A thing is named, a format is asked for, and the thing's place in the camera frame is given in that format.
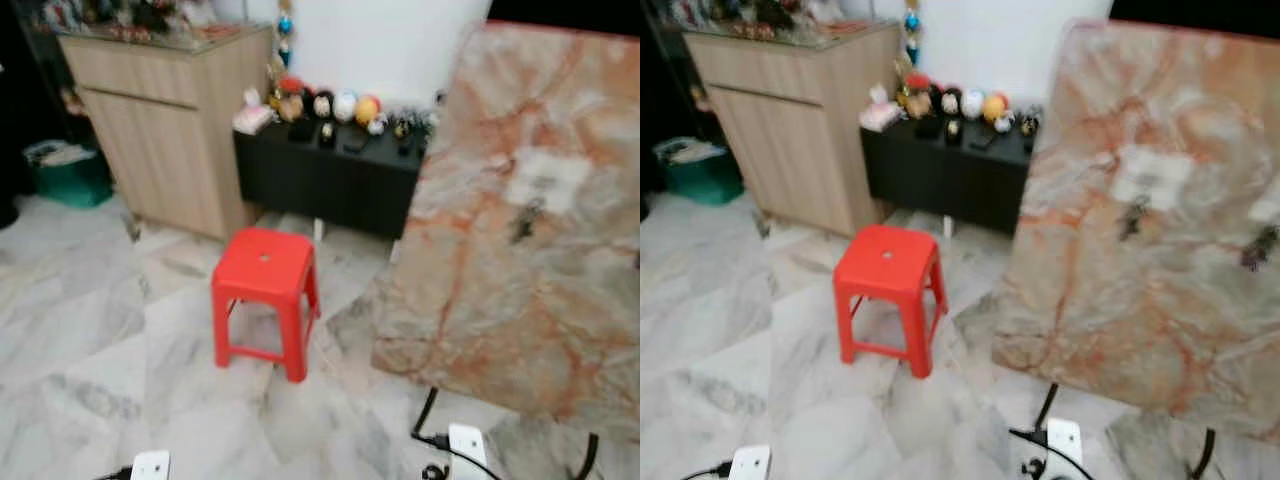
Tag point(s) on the white hook plate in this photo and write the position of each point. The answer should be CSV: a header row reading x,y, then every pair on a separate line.
x,y
1155,170
550,175

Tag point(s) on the black board leg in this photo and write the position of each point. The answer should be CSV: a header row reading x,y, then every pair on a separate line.
x,y
588,455
1203,452
427,410
1046,405

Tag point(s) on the orange marbled board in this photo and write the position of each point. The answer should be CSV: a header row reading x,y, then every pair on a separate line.
x,y
500,310
1130,320

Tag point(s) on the red plastic stool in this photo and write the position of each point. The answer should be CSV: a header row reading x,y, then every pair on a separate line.
x,y
265,270
888,266

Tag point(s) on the dark key bunch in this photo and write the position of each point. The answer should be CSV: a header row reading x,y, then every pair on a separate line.
x,y
526,222
1133,218
1260,248

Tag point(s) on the black low console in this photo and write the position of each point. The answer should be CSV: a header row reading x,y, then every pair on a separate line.
x,y
320,185
940,180

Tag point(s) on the flat black pad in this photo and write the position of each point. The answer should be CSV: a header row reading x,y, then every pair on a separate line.
x,y
355,141
982,139

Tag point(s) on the small dark mouse figure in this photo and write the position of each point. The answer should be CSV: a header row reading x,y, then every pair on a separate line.
x,y
404,128
1029,124

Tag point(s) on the black tape dispenser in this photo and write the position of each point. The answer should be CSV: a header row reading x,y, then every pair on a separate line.
x,y
953,133
328,135

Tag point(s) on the small black white plush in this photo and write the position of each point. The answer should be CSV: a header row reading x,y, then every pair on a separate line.
x,y
1004,123
377,126

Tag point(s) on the black square case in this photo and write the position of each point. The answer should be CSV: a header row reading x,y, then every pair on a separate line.
x,y
301,130
928,127

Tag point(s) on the orange round plush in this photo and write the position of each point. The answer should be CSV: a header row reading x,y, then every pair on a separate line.
x,y
368,110
995,107

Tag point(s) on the white round plush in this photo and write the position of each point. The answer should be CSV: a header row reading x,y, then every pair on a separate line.
x,y
345,107
972,104

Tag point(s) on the black round mouse plush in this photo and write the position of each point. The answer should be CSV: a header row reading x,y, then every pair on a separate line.
x,y
950,102
323,105

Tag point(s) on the pink white tissue box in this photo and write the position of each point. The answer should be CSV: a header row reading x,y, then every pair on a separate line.
x,y
880,112
253,115

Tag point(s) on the red lidded snack jar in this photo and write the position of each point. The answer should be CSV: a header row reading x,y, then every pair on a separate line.
x,y
291,100
917,97

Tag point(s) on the green bin with papers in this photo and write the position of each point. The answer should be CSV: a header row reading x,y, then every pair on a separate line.
x,y
72,182
702,178

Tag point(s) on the light wooden cabinet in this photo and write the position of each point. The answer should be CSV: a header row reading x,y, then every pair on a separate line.
x,y
790,130
160,130

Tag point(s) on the dark glass display cabinet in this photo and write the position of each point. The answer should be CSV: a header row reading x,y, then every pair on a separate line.
x,y
30,90
658,90

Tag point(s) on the tall blue gold trophy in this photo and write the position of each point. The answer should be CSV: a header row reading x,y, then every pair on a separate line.
x,y
285,30
912,28

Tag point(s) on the red tray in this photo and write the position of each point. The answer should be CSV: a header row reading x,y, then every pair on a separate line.
x,y
852,31
225,34

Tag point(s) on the black teapot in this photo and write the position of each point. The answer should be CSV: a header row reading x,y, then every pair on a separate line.
x,y
775,13
152,15

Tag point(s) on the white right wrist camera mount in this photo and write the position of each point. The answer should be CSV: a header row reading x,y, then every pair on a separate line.
x,y
1064,445
468,450

